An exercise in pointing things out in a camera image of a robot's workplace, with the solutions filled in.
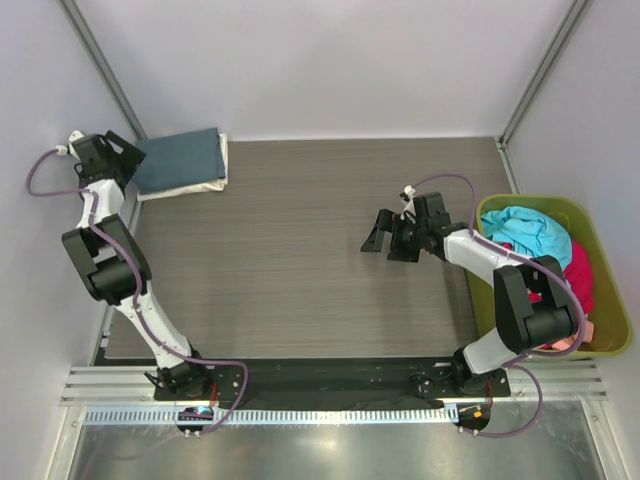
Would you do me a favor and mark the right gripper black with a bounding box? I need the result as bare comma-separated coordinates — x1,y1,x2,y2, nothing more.
361,209,428,263

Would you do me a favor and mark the slate blue t shirt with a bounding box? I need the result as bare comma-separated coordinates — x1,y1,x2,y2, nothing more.
133,128,226,194

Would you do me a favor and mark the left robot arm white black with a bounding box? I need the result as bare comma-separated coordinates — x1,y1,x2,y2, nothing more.
62,130,213,400

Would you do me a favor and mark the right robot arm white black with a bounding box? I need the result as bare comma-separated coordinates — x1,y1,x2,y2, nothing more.
360,189,584,396

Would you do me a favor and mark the folded white t shirt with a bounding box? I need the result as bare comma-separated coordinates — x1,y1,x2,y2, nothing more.
136,133,229,202

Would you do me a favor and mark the cyan t shirt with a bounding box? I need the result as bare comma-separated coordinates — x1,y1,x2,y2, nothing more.
480,206,573,269

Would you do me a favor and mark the magenta t shirt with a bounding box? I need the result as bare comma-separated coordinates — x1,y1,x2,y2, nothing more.
494,235,595,315

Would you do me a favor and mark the pink garment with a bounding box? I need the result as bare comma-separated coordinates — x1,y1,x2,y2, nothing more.
552,318,594,351

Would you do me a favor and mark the olive green plastic bin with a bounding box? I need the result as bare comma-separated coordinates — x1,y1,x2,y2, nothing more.
476,194,633,358

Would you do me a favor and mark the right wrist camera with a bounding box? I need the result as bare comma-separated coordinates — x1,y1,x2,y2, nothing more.
400,185,416,217

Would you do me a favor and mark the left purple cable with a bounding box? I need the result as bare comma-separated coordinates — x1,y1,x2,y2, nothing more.
25,147,251,434

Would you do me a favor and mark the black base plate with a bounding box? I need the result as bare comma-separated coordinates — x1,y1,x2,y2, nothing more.
145,357,511,411

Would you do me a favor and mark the left aluminium corner post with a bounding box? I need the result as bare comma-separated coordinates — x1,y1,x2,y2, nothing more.
57,0,148,140

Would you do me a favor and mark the aluminium corner post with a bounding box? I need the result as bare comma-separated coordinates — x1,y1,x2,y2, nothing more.
57,0,148,140
497,0,594,149

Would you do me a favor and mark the slotted white cable duct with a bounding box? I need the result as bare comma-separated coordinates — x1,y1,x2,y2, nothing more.
83,404,458,427

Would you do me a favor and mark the right aluminium corner post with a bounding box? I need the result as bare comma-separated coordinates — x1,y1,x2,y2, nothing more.
497,0,594,149

